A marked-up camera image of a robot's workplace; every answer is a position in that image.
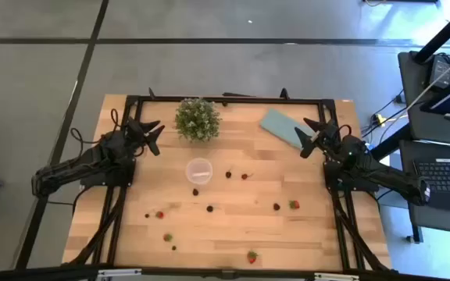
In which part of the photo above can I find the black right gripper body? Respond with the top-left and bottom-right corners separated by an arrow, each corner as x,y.
313,119 -> 341,152

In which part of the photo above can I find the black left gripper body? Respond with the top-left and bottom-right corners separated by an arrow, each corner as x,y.
124,116 -> 150,148

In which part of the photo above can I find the teal folded cloth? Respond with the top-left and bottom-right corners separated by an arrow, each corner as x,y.
259,108 -> 314,151

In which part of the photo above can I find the green potted plant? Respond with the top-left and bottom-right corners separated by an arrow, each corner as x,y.
174,97 -> 222,143

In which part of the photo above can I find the clear round plastic container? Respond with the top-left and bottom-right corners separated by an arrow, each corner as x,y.
185,157 -> 214,186

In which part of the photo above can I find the white paper sheet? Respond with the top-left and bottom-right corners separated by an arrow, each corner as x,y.
376,152 -> 393,189

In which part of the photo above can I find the black desk strut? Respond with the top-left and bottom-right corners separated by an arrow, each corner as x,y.
366,123 -> 413,162

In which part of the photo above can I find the dark grey desk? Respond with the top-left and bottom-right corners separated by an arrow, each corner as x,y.
398,50 -> 450,148
398,139 -> 450,237

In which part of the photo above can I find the black keyboard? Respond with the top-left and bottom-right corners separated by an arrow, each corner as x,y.
412,158 -> 450,215

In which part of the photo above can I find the black power adapter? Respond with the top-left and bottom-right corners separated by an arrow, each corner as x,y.
429,53 -> 450,89

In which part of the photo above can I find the black crossbeam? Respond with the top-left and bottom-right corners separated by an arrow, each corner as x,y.
0,264 -> 450,281

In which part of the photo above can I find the yellow extension cord plug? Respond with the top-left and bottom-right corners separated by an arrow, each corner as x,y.
371,112 -> 409,128

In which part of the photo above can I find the black floor cable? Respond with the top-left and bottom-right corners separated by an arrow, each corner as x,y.
360,88 -> 405,146

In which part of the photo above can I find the silver metal bracket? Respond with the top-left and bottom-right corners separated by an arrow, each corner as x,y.
313,272 -> 361,281
98,268 -> 143,279

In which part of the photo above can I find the black diagonal post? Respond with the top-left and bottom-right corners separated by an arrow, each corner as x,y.
412,0 -> 450,64

